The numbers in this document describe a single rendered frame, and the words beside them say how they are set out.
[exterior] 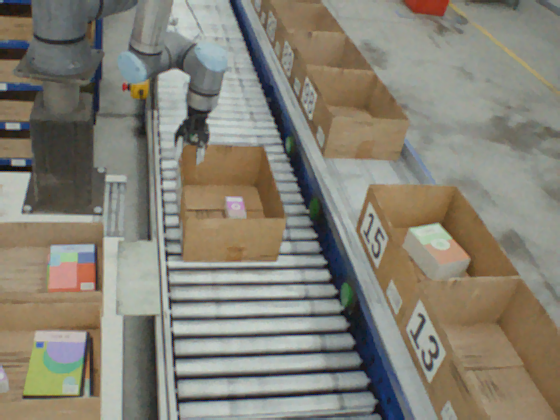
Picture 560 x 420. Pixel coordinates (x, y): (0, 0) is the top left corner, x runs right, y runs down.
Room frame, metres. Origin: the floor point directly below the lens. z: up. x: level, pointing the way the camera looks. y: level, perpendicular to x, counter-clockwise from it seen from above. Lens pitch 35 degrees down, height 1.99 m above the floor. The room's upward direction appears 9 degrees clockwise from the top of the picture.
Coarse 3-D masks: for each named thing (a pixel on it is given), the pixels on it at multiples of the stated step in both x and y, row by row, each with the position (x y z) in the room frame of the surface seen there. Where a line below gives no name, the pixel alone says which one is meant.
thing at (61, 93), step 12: (24, 60) 1.53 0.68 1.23; (96, 60) 1.60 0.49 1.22; (12, 72) 1.45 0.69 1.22; (24, 72) 1.46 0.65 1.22; (36, 72) 1.47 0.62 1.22; (84, 72) 1.52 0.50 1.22; (48, 84) 1.52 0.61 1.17; (60, 84) 1.51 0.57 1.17; (72, 84) 1.54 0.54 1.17; (84, 84) 1.46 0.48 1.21; (48, 96) 1.52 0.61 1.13; (60, 96) 1.51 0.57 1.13; (72, 96) 1.54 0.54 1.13; (48, 108) 1.52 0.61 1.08; (60, 108) 1.52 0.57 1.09; (72, 108) 1.54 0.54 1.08
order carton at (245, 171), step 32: (192, 160) 1.70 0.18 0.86; (224, 160) 1.73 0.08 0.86; (256, 160) 1.75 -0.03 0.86; (192, 192) 1.66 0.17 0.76; (224, 192) 1.68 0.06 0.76; (256, 192) 1.71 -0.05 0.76; (192, 224) 1.32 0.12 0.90; (224, 224) 1.34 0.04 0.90; (256, 224) 1.36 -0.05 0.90; (192, 256) 1.32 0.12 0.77; (224, 256) 1.34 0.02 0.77; (256, 256) 1.37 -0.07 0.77
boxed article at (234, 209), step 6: (228, 198) 1.60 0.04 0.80; (234, 198) 1.60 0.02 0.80; (240, 198) 1.61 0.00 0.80; (228, 204) 1.56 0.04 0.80; (234, 204) 1.57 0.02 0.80; (240, 204) 1.57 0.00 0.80; (228, 210) 1.54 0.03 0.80; (234, 210) 1.54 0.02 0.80; (240, 210) 1.54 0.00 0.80; (228, 216) 1.52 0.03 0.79; (234, 216) 1.51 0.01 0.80; (240, 216) 1.52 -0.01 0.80
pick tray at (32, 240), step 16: (0, 224) 1.24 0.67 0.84; (16, 224) 1.26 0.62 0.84; (32, 224) 1.27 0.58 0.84; (48, 224) 1.28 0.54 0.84; (64, 224) 1.29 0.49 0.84; (80, 224) 1.30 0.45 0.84; (96, 224) 1.31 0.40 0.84; (0, 240) 1.24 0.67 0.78; (16, 240) 1.25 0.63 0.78; (32, 240) 1.26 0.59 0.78; (48, 240) 1.28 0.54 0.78; (64, 240) 1.29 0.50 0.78; (80, 240) 1.30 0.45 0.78; (96, 240) 1.31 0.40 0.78; (0, 256) 1.20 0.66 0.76; (16, 256) 1.21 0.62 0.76; (32, 256) 1.22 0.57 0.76; (0, 272) 1.14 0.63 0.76; (16, 272) 1.15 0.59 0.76; (32, 272) 1.16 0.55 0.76; (0, 288) 1.08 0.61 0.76; (16, 288) 1.09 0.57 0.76; (32, 288) 1.10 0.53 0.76
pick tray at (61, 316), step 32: (0, 320) 0.95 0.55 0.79; (32, 320) 0.97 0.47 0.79; (64, 320) 0.99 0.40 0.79; (96, 320) 1.01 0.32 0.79; (0, 352) 0.88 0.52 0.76; (96, 352) 0.93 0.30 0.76; (96, 384) 0.84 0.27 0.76; (0, 416) 0.69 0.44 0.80; (32, 416) 0.71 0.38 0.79; (64, 416) 0.72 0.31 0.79; (96, 416) 0.74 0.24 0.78
